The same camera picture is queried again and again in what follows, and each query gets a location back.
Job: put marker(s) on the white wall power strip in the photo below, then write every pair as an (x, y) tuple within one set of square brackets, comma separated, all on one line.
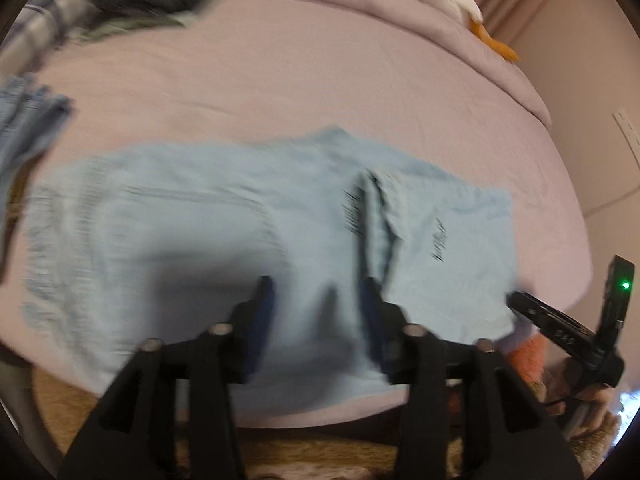
[(629, 130)]

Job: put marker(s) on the folded light blue jeans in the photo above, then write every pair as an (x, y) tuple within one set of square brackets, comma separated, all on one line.
[(30, 115)]

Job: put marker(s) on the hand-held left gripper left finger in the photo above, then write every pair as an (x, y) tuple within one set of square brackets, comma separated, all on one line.
[(262, 305)]

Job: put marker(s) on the folded dark jeans stack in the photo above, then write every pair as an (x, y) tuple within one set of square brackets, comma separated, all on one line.
[(125, 25)]

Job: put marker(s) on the lilac duvet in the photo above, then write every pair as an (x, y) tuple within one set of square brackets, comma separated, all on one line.
[(350, 15)]

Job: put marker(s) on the light blue strawberry print pants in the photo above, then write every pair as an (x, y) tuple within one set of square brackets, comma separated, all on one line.
[(175, 220)]

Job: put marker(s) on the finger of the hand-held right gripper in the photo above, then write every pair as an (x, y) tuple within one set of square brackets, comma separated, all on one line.
[(527, 307)]

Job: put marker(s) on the plaid pillow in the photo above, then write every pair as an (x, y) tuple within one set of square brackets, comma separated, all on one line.
[(45, 10)]

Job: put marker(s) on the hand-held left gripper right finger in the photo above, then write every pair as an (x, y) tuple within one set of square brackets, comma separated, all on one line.
[(372, 305)]

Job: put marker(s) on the brown shaggy rug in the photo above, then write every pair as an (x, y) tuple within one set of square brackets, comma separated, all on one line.
[(325, 452)]

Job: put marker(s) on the orange fuzzy item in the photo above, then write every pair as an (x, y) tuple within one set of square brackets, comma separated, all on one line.
[(527, 360)]

